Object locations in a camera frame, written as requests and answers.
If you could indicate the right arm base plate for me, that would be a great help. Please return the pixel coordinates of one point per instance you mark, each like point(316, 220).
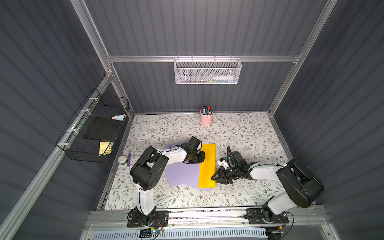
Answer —
point(265, 216)

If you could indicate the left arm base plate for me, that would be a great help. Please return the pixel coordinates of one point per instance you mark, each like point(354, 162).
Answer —
point(156, 219)

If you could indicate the black wire wall basket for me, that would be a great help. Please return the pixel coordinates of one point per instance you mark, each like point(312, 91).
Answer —
point(72, 141)

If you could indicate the purple paper sheet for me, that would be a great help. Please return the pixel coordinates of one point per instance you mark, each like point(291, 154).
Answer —
point(179, 174)

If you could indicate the white wire mesh basket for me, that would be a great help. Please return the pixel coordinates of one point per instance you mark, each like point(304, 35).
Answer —
point(200, 71)

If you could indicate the pink pen cup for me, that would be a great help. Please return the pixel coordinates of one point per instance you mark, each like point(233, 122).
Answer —
point(206, 115)

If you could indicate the pastel note pad in basket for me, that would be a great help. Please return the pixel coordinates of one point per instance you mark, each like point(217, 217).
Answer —
point(119, 117)

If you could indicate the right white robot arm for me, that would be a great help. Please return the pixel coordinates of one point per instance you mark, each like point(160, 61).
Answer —
point(301, 187)

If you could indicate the black box in basket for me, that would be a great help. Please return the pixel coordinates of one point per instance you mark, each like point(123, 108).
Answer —
point(103, 130)

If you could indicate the yellow sticky note pad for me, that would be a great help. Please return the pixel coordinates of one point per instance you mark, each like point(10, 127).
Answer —
point(105, 148)

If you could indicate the yellow rectangular paper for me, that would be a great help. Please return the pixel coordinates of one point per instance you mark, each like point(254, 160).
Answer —
point(208, 167)

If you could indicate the white vented panel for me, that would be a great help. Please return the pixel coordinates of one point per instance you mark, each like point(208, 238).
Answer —
point(179, 234)

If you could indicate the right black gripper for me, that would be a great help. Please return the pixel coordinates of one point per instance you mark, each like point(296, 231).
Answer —
point(227, 173)

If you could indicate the white bottle in basket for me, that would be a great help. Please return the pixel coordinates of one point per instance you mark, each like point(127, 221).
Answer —
point(223, 78)

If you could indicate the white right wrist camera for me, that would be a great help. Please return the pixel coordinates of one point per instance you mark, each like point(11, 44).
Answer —
point(223, 163)

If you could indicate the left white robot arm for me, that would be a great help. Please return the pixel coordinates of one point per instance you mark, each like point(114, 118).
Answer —
point(148, 169)

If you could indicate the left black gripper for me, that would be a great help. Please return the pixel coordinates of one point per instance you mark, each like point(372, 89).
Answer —
point(197, 157)

